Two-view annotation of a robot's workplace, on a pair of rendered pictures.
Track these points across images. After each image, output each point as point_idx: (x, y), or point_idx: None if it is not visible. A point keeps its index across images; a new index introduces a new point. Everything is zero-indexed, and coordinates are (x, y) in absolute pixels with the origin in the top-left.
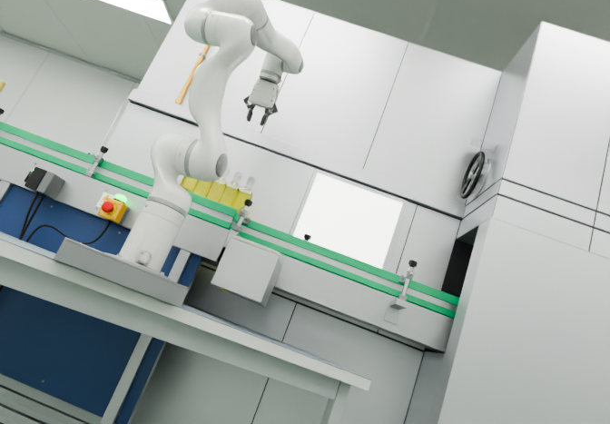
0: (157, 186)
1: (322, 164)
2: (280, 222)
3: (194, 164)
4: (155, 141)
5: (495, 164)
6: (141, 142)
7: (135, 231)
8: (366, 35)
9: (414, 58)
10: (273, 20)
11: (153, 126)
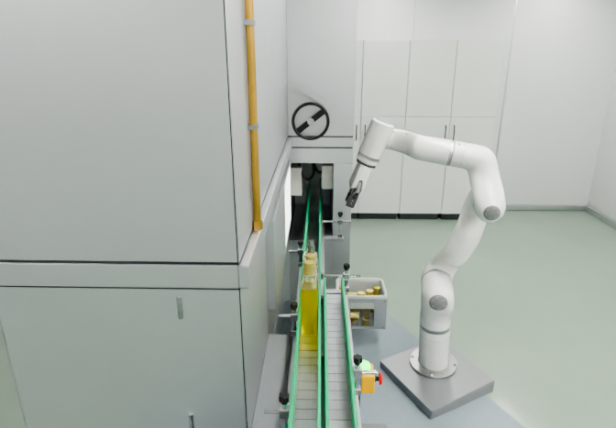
0: (450, 320)
1: (282, 174)
2: (284, 247)
3: None
4: (452, 301)
5: (335, 118)
6: (252, 315)
7: (448, 348)
8: None
9: (279, 6)
10: None
11: (252, 283)
